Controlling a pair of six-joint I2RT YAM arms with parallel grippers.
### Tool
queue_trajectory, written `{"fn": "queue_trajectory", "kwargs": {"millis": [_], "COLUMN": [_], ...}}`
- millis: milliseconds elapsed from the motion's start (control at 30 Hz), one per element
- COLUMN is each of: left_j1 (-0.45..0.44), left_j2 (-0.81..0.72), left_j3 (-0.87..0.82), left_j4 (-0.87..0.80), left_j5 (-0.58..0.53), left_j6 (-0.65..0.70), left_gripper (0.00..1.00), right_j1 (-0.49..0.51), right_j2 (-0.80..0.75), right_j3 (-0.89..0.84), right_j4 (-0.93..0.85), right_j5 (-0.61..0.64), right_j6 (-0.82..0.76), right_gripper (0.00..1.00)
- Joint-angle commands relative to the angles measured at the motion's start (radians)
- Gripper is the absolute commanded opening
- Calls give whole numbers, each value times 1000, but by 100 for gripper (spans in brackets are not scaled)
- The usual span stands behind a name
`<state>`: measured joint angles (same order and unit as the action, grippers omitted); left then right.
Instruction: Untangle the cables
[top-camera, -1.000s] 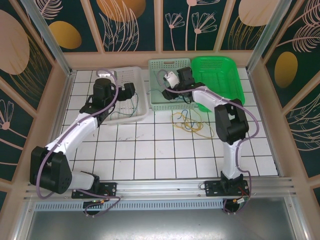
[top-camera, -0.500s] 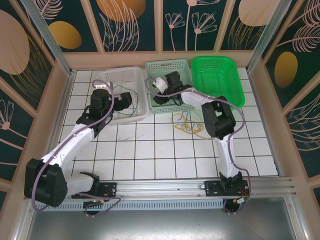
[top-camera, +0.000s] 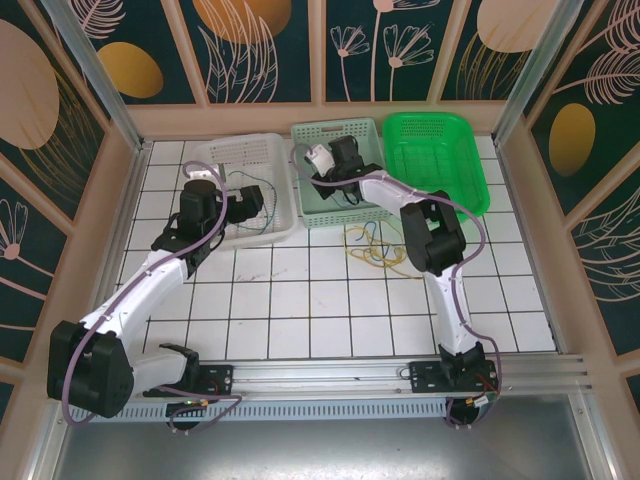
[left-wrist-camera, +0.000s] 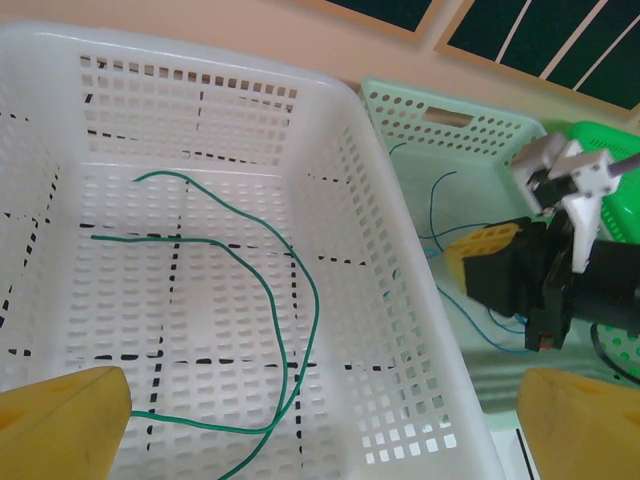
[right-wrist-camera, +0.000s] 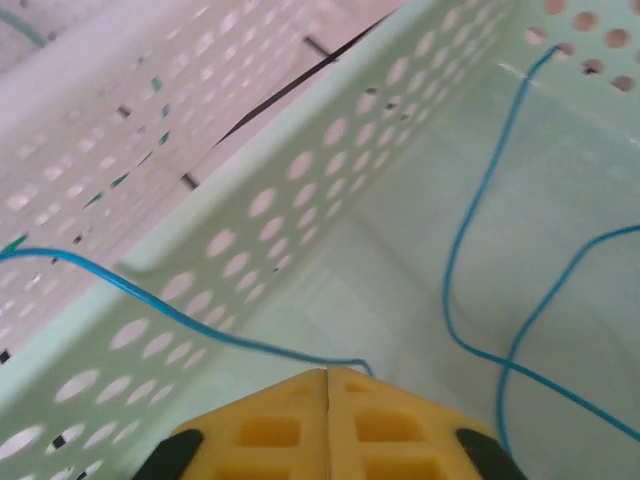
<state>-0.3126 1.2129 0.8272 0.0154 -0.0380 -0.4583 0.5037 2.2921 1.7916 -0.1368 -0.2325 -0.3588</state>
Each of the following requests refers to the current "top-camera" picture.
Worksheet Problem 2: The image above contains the green cable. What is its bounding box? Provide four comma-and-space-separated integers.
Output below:
227, 169, 280, 235

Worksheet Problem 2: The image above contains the bright green plastic basket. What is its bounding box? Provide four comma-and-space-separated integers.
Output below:
382, 112, 490, 217

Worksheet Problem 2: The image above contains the white plastic basket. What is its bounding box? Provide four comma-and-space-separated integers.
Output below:
192, 132, 296, 251

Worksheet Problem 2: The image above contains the pale mint plastic basket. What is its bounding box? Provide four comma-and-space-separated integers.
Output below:
291, 117, 396, 231

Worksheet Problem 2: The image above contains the slotted grey cable duct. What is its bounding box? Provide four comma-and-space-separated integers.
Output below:
67, 397, 451, 425

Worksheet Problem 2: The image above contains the aluminium corner post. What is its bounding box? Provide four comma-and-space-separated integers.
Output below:
42, 0, 152, 151
492, 0, 584, 145

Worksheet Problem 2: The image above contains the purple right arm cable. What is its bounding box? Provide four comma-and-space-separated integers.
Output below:
292, 142, 504, 432

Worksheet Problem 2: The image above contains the grey metal floor plate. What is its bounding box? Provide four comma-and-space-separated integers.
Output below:
29, 419, 617, 480

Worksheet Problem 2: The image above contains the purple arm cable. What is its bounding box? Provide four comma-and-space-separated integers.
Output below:
59, 159, 245, 437
292, 142, 504, 432

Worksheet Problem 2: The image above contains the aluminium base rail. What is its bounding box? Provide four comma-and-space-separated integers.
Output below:
47, 352, 596, 401

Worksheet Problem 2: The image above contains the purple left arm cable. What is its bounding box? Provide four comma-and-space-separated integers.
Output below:
59, 159, 245, 437

